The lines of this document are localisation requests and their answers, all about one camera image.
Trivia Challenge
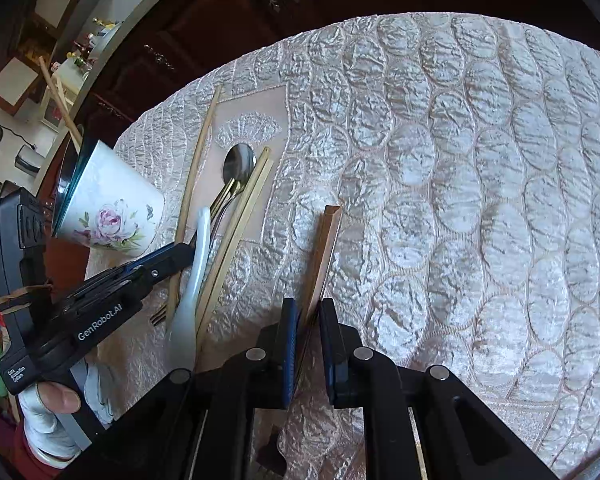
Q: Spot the grey stone countertop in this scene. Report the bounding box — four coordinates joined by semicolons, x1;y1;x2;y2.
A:
50;0;243;131

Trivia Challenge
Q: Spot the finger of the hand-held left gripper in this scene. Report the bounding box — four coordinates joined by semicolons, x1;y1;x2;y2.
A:
80;258;191;311
105;242;195;281

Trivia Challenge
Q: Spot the dark wooden kitchen cabinet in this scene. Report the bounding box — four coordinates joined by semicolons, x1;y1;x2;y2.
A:
37;0;581;196

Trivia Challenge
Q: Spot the person's left hand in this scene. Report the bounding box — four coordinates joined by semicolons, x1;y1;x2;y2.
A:
19;360;117;467

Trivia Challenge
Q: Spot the floral white cup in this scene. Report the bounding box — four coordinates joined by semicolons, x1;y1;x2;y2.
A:
51;132;166;257

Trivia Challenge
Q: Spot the wooden framed wall cabinet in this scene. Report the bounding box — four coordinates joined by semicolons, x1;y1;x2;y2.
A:
0;0;88;117

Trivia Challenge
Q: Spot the wooden chopstick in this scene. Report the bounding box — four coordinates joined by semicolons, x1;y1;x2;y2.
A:
297;205;333;333
38;56;84;146
195;146;267;346
305;207;343;331
200;149;273;348
164;84;224;328

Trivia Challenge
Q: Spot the gold handled fork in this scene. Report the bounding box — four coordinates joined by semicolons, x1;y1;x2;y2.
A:
151;182;236;327

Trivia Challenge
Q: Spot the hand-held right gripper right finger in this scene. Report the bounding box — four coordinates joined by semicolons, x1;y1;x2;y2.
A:
319;298;561;480

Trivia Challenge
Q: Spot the quilted satin tablecloth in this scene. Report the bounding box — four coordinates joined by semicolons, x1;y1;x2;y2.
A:
85;12;600;480

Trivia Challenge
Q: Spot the grey appliance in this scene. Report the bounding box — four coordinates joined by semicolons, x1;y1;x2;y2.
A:
14;144;45;172

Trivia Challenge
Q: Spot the white ceramic spoon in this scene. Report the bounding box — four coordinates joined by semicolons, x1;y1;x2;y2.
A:
166;206;214;372

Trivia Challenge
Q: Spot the metal spoon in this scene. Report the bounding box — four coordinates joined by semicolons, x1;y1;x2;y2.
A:
210;143;257;226

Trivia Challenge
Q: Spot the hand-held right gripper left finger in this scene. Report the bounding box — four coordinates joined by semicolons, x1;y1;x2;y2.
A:
82;297;302;480

